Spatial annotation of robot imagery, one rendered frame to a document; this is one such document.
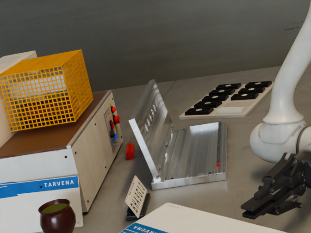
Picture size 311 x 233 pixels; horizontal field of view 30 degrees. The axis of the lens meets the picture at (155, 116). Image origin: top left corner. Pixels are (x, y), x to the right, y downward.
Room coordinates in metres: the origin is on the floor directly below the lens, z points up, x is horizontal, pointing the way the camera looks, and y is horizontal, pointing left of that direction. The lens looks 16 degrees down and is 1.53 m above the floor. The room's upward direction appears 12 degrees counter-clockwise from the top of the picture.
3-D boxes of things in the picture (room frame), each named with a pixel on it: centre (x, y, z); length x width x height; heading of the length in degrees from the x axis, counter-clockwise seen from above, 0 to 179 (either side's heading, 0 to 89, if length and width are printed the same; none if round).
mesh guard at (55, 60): (1.72, 0.30, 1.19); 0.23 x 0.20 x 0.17; 170
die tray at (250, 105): (2.20, -0.30, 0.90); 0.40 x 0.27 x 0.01; 149
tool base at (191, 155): (1.69, -0.09, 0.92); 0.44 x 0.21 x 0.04; 170
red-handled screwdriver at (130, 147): (1.86, 0.10, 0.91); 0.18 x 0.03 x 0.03; 178
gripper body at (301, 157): (1.17, -0.28, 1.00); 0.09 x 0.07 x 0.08; 131
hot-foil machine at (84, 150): (1.82, 0.36, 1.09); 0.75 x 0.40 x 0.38; 170
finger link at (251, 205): (1.07, -0.17, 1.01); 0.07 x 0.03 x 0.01; 131
